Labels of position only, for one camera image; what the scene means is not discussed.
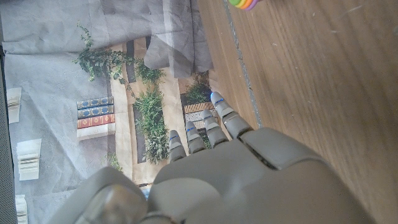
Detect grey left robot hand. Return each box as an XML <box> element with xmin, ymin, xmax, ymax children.
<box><xmin>46</xmin><ymin>91</ymin><xmax>379</xmax><ymax>224</ymax></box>

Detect stacked colourful toy cups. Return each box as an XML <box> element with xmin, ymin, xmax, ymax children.
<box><xmin>228</xmin><ymin>0</ymin><xmax>259</xmax><ymax>12</ymax></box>

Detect grey tape outline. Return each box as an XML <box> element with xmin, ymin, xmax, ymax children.
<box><xmin>222</xmin><ymin>0</ymin><xmax>264</xmax><ymax>129</ymax></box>

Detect printed fabric backdrop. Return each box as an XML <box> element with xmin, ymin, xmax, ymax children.
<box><xmin>0</xmin><ymin>0</ymin><xmax>233</xmax><ymax>224</ymax></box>

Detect dark grey mesh panel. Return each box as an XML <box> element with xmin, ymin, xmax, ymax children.
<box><xmin>0</xmin><ymin>46</ymin><xmax>18</xmax><ymax>224</ymax></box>

